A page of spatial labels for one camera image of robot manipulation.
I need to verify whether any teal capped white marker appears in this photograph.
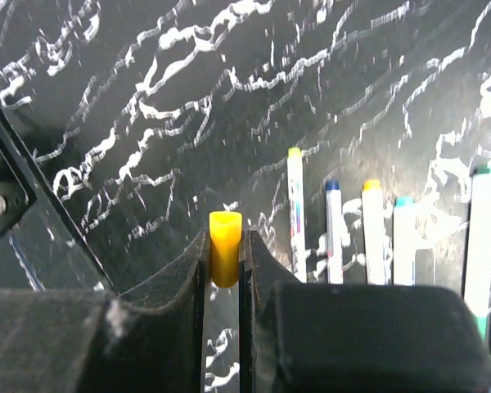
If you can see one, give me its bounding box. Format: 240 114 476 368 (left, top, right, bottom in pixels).
393 196 416 286

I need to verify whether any yellow pen cap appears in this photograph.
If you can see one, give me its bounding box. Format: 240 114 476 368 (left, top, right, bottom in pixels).
209 211 242 288

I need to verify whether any orange capped white marker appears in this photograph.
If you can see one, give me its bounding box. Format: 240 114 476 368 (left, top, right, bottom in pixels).
362 179 388 285

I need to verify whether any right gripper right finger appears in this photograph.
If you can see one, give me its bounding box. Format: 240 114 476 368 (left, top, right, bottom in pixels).
240 231 491 392

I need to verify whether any green capped white marker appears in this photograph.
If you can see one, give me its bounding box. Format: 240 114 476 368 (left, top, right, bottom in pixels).
286 147 307 282

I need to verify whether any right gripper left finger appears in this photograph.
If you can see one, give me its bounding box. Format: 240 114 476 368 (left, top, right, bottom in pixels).
0 232 208 392

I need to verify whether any dark green capped marker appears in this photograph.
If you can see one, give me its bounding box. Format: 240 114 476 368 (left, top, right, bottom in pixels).
464 165 491 338

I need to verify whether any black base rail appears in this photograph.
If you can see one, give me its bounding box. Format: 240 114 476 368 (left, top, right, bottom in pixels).
0 110 113 291

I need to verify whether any dark blue capped marker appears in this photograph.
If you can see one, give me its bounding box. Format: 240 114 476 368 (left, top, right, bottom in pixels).
325 179 344 284

